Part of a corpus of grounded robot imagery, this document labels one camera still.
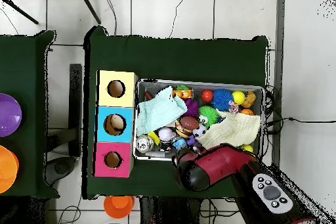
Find silver mesh bin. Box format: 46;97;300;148
132;78;266;166

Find wooden box with three holes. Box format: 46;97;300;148
93;70;139;179

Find mint knitted cloth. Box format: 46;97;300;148
135;85;188;137

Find orange toy building block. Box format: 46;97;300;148
172;89;194;101

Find brown toy football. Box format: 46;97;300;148
178;115;200;131

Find purple spiky rubber toy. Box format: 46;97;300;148
184;99;199;118

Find green spiky rubber ball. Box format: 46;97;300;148
198;106;220;127

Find dark green table cloth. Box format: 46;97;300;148
0;30;60;198
82;25;270;200

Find blue spiky rubber ball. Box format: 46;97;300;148
210;88;234;112

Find cream knitted cloth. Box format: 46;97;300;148
201;109;262;150

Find yellow smooth ball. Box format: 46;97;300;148
231;90;246;106

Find orange plastic cup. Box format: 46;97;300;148
103;195;135;219

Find purple plastic plate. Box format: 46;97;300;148
0;93;22;137

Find orange plastic bowl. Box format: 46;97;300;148
0;145;20;194

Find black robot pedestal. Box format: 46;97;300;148
138;196;203;224

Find black metal frame legs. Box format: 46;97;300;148
0;0;102;25

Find black cable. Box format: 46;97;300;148
264;116;336;127

